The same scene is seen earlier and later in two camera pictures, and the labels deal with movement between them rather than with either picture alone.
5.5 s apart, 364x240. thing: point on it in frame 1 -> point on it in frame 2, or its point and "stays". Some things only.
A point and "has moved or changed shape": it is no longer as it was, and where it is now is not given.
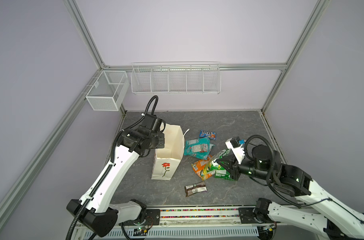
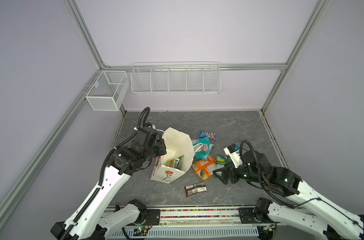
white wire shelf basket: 176,78 stays
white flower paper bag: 166,159 has moved or changed shape
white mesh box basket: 108,92 stays
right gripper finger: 228,159 -> 224,170
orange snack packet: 198,166 stays
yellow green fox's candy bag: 206,169 -> 175,163
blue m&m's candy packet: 212,135 stays
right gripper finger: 229,171 -> 225,175
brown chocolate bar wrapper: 194,188 stays
